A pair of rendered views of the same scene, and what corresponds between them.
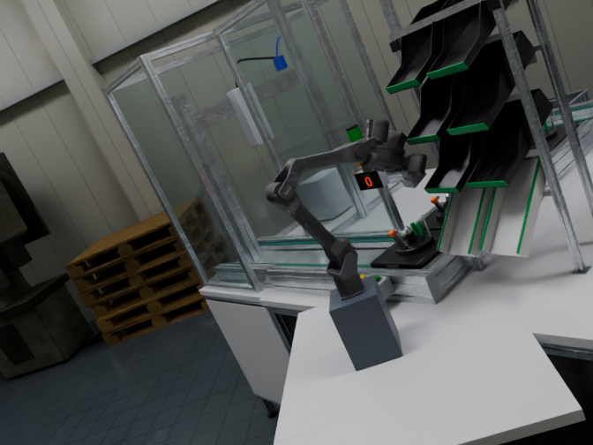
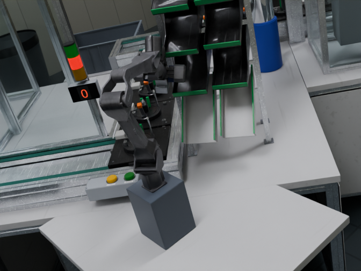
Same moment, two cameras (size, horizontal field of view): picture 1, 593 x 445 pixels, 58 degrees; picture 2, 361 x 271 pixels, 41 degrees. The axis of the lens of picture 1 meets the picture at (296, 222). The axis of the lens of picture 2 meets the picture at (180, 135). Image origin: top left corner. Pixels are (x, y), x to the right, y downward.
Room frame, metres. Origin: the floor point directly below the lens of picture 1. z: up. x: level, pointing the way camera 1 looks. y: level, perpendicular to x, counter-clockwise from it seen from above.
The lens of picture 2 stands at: (0.39, 0.79, 1.96)
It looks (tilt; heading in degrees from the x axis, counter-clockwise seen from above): 29 degrees down; 315
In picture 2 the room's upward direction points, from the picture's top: 15 degrees counter-clockwise
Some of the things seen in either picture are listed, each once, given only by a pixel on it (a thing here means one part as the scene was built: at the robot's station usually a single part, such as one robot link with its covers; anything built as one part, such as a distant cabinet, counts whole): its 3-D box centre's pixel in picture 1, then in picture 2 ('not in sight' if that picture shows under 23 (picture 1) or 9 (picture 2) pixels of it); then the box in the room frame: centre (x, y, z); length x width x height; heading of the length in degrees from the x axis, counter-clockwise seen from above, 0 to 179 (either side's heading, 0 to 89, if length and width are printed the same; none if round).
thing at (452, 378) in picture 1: (395, 350); (180, 225); (1.39, -0.11, 0.84); 0.90 x 0.70 x 0.03; 168
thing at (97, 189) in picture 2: (364, 287); (114, 186); (1.70, -0.12, 0.93); 0.21 x 0.07 x 0.06; 34
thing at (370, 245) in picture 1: (365, 257); (78, 164); (2.01, -0.19, 0.91); 0.84 x 0.28 x 0.10; 34
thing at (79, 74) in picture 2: not in sight; (79, 72); (1.97, -0.33, 1.29); 0.05 x 0.05 x 0.05
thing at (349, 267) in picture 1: (340, 264); (146, 161); (1.41, -0.06, 1.15); 0.09 x 0.07 x 0.06; 21
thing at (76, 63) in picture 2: not in sight; (75, 61); (1.97, -0.33, 1.34); 0.05 x 0.05 x 0.05
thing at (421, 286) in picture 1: (341, 280); (73, 186); (1.89, -0.06, 0.91); 0.89 x 0.06 x 0.11; 34
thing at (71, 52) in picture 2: (354, 134); (71, 50); (1.97, -0.33, 1.39); 0.05 x 0.05 x 0.05
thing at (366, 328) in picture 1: (364, 321); (161, 208); (1.40, -0.06, 0.96); 0.14 x 0.14 x 0.20; 78
